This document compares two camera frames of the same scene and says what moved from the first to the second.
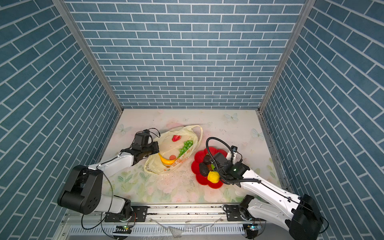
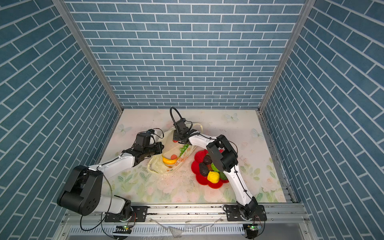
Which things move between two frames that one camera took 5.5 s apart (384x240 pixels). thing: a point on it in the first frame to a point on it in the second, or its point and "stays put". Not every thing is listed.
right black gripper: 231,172 to 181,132
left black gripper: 155,145 stays put
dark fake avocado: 204,169 stays put
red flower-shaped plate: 199,158 stays put
